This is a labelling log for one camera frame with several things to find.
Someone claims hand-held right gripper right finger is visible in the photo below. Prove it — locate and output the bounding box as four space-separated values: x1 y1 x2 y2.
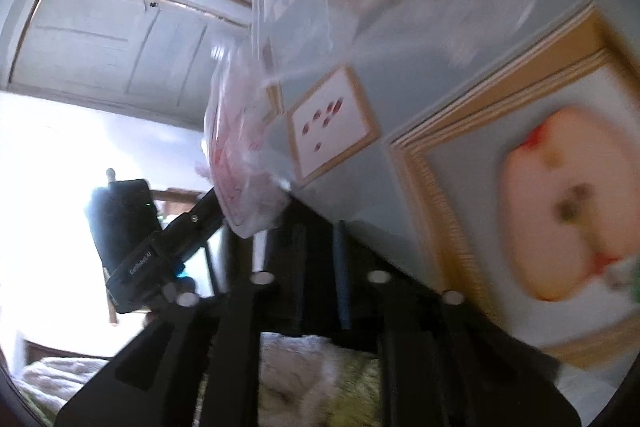
332 219 583 427

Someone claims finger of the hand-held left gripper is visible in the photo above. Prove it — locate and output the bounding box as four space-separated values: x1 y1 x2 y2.
160 187 236 268

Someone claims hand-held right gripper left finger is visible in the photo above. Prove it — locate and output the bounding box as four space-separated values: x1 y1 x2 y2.
54 222 308 427

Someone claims clear plastic bag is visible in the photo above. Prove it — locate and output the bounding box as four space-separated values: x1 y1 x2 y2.
195 0 351 240

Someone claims white fuzzy garment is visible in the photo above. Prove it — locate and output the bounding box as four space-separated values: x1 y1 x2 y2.
20 332 381 427

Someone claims white panelled door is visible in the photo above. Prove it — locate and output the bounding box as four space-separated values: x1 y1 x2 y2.
7 0 251 118

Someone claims fruit print tablecloth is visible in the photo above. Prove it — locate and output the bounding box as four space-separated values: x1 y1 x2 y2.
250 0 640 388

